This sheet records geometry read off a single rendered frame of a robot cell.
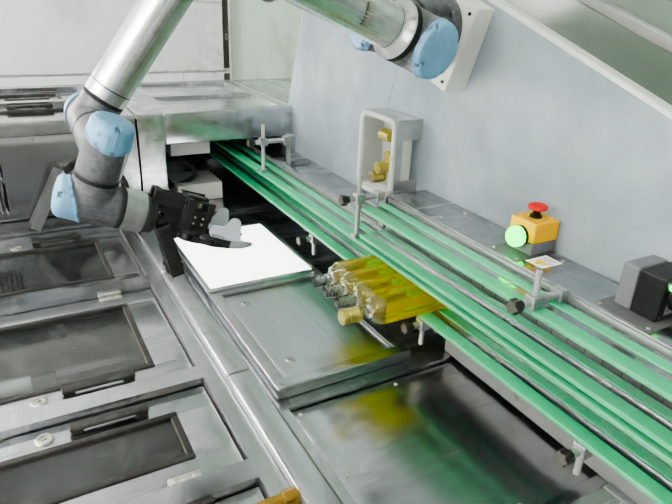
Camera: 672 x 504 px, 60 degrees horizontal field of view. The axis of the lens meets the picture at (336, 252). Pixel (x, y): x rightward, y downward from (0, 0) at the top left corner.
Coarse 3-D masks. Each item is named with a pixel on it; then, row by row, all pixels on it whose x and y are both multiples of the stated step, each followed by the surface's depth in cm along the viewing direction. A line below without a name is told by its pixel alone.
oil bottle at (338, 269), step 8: (368, 256) 147; (336, 264) 142; (344, 264) 142; (352, 264) 142; (360, 264) 142; (368, 264) 143; (376, 264) 143; (336, 272) 140; (344, 272) 139; (336, 280) 140
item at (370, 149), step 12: (360, 120) 165; (372, 120) 166; (384, 120) 155; (360, 132) 166; (372, 132) 168; (396, 132) 152; (360, 144) 168; (372, 144) 169; (384, 144) 169; (360, 156) 169; (372, 156) 171; (360, 168) 171; (372, 168) 172; (384, 180) 172; (372, 192) 166
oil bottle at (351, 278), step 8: (384, 264) 143; (352, 272) 138; (360, 272) 138; (368, 272) 139; (376, 272) 139; (384, 272) 139; (392, 272) 139; (344, 280) 136; (352, 280) 135; (360, 280) 135; (352, 288) 135
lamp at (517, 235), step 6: (510, 228) 120; (516, 228) 119; (522, 228) 119; (510, 234) 120; (516, 234) 118; (522, 234) 118; (528, 234) 119; (510, 240) 120; (516, 240) 119; (522, 240) 119; (516, 246) 120
